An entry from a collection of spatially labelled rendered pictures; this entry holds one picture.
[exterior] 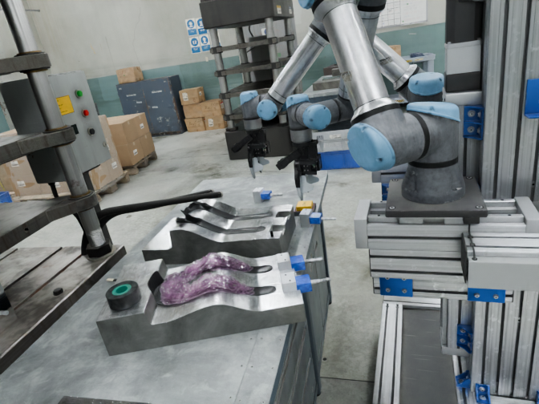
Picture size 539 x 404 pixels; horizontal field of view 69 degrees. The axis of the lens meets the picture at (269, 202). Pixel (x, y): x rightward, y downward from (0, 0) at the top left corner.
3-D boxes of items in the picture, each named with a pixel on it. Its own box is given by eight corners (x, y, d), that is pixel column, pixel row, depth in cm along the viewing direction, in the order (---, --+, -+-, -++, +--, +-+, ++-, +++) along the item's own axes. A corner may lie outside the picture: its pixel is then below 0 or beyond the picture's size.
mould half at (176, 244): (295, 225, 150) (291, 193, 145) (283, 262, 127) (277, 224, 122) (176, 230, 163) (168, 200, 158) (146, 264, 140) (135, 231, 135)
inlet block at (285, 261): (322, 262, 118) (319, 246, 116) (325, 271, 114) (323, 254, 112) (278, 269, 118) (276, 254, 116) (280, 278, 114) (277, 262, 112)
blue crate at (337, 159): (362, 157, 477) (362, 139, 469) (361, 168, 441) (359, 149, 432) (313, 160, 495) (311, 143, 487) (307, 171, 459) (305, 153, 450)
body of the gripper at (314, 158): (317, 176, 136) (313, 143, 131) (293, 177, 139) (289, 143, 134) (322, 169, 142) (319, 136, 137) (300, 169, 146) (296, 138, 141)
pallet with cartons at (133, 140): (158, 158, 637) (145, 112, 609) (136, 175, 562) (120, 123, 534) (91, 166, 657) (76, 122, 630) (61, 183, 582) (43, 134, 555)
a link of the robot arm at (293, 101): (291, 98, 125) (281, 96, 133) (296, 132, 129) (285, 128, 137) (314, 94, 127) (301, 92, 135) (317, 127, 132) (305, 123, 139)
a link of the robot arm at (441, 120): (471, 154, 94) (472, 97, 89) (425, 168, 91) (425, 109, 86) (434, 145, 105) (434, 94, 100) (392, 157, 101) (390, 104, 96)
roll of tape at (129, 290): (106, 313, 96) (101, 301, 95) (113, 295, 104) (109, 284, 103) (139, 307, 97) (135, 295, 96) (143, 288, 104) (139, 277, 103)
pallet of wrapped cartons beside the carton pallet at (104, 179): (132, 180, 539) (111, 111, 504) (97, 204, 467) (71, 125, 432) (56, 187, 567) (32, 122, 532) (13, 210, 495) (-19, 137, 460)
